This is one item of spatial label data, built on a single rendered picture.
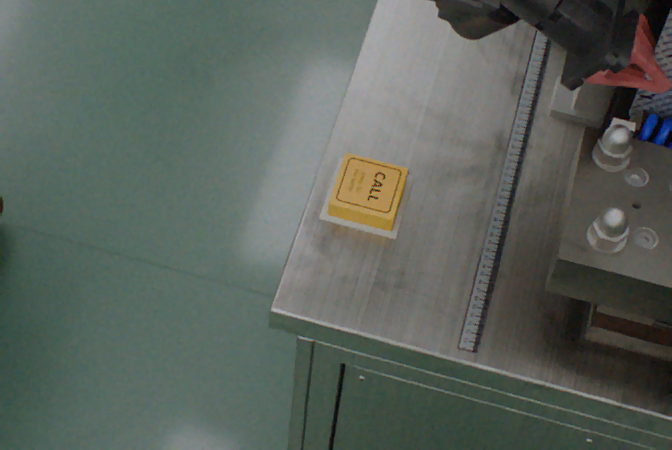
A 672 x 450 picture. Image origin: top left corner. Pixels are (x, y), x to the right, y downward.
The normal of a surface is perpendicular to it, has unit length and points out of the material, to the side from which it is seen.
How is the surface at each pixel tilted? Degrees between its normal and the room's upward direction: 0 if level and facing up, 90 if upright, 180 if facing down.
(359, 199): 0
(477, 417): 90
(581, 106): 90
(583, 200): 0
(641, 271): 0
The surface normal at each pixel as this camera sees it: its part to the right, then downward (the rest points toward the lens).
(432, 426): -0.26, 0.79
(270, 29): 0.07, -0.56
